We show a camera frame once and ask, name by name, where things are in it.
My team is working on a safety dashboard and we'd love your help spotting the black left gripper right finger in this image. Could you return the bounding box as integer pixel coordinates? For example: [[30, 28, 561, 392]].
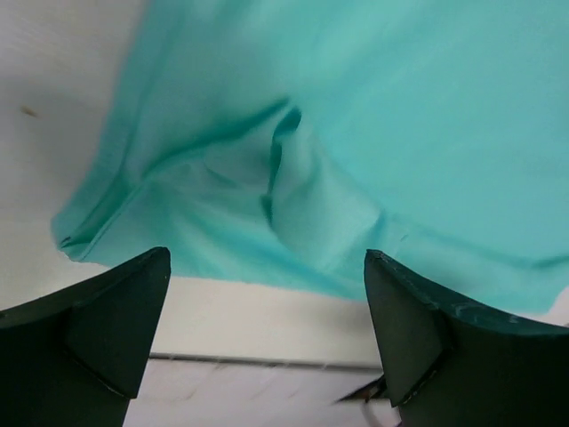
[[365, 251, 568, 426]]

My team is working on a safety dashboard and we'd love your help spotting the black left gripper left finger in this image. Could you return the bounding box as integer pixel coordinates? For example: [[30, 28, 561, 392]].
[[1, 247, 171, 426]]

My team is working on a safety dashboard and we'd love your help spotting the green t-shirt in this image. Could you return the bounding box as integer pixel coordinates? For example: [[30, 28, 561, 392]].
[[52, 1, 568, 313]]

